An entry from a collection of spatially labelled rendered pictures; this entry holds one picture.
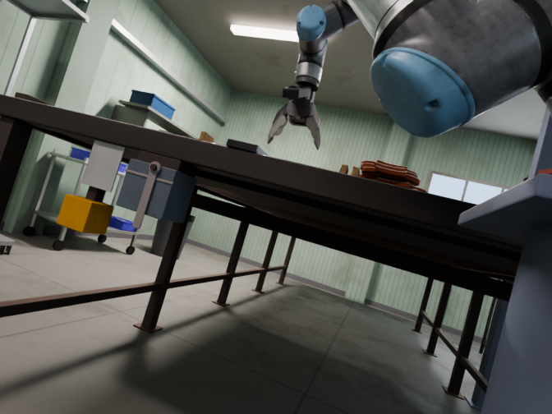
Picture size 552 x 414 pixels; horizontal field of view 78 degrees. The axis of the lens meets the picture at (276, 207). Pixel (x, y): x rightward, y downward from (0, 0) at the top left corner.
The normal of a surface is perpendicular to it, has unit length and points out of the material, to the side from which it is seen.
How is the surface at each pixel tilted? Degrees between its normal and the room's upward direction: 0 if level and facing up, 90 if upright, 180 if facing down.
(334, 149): 90
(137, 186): 90
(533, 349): 90
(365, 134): 90
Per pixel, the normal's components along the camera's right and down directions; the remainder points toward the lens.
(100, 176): -0.27, -0.13
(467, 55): -0.10, 0.00
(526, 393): -0.93, -0.29
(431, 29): -0.47, -0.09
